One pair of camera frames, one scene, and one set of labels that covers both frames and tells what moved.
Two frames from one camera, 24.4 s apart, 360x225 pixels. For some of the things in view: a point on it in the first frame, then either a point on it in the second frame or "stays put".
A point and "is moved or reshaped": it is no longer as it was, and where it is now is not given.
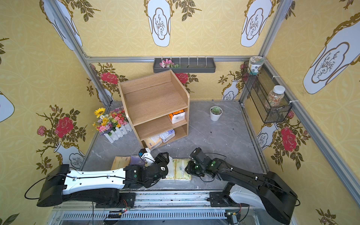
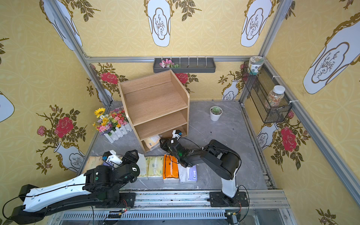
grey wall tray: [188, 65] stays put
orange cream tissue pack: [120, 162] is moved or reshaped
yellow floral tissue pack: [179, 170] is moved or reshaped
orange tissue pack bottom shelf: [153, 142] stays put
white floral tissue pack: [170, 175] is moved or reshaped
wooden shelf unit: [158, 106] stays put
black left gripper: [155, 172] to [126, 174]
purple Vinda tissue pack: [134, 160] is moved or reshaped
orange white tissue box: [177, 116] to [170, 169]
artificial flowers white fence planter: [114, 124] stays put
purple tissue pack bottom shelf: [167, 135] to [188, 175]
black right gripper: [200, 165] to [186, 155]
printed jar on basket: [255, 64] stays put
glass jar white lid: [274, 97] stays put
